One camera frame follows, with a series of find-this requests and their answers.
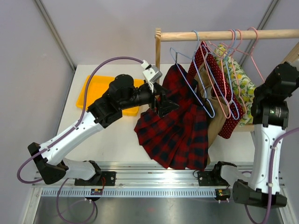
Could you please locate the pink hanger with lemon skirt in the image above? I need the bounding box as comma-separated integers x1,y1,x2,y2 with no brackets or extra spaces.
233,27,266,84

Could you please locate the tan brown skirt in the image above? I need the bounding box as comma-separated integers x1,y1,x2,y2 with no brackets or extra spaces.
193,65,231,164

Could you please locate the blue hanger with plaid skirt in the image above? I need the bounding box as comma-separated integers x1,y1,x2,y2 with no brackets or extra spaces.
169,30,216,118

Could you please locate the wooden rack left post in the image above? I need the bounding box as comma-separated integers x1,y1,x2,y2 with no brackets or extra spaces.
155,28,162,68

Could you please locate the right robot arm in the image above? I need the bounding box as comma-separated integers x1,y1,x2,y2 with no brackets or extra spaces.
197,62,299,208

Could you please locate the yellow plastic tray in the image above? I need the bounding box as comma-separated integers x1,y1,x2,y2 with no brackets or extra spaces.
76,75,140,116

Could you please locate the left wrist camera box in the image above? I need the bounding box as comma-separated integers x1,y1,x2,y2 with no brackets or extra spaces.
141,60,162,93

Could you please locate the red white polka-dot skirt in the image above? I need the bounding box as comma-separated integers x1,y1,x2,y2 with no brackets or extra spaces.
188,42,244,139

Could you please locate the red black plaid skirt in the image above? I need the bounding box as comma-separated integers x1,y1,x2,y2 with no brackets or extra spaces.
134,65,208,170

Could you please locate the lemon print skirt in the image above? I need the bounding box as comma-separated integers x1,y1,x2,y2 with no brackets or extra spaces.
215,44,256,126

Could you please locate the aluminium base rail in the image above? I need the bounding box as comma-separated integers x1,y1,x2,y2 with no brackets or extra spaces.
31,163,287,199

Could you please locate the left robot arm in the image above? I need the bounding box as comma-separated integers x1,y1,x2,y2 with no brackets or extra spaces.
28,74,179,185

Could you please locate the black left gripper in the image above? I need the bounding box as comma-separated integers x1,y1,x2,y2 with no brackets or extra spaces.
119,81,178,117

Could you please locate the wooden rack rod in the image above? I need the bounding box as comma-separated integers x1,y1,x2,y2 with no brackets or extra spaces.
160,29,299,42

